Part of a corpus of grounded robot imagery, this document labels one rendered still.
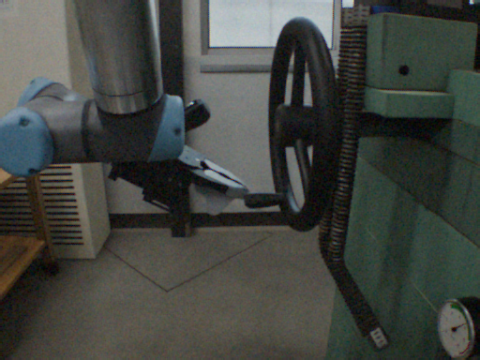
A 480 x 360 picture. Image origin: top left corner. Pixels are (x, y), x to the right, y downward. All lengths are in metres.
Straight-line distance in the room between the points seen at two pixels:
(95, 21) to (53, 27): 1.28
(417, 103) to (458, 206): 0.13
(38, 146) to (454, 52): 0.49
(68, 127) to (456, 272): 0.49
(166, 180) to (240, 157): 1.32
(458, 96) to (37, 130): 0.48
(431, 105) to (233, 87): 1.38
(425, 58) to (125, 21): 0.34
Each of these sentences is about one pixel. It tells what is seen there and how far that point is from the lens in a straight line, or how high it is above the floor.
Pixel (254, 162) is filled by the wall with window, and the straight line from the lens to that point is 1.88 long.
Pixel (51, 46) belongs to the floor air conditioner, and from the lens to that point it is 1.64.
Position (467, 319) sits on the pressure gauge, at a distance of 0.41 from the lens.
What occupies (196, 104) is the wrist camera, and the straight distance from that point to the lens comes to 0.55.
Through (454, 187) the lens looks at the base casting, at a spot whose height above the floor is 0.76.
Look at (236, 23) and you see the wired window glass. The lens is 1.87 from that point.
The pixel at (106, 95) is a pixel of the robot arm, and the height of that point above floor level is 0.87.
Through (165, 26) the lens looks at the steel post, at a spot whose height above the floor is 0.99.
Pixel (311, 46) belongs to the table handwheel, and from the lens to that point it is 0.44.
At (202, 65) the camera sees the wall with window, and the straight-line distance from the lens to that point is 1.79.
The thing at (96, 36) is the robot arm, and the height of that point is 0.93.
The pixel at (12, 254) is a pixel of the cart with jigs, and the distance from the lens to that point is 1.62.
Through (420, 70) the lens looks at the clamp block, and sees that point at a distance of 0.51.
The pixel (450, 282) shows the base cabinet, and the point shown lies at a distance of 0.54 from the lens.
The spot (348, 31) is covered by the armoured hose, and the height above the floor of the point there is 0.94.
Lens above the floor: 0.92
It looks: 21 degrees down
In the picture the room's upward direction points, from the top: straight up
